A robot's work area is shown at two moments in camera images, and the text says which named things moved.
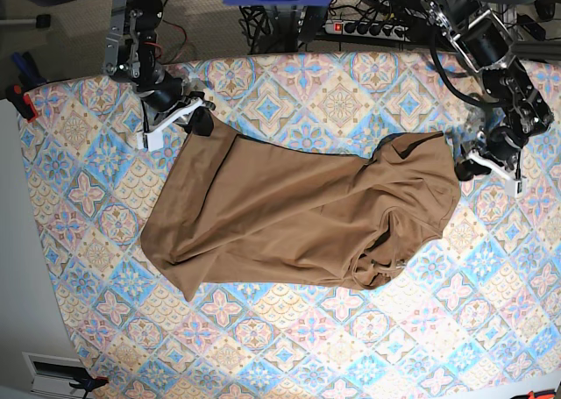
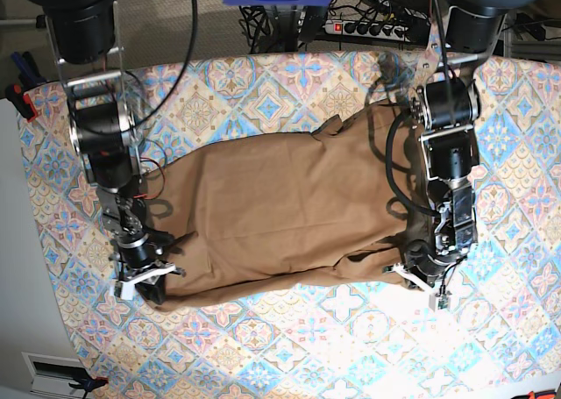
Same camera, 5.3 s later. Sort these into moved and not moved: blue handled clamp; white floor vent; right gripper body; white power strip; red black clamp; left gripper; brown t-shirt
Moved: left gripper; right gripper body; brown t-shirt
Not moved: white floor vent; red black clamp; white power strip; blue handled clamp
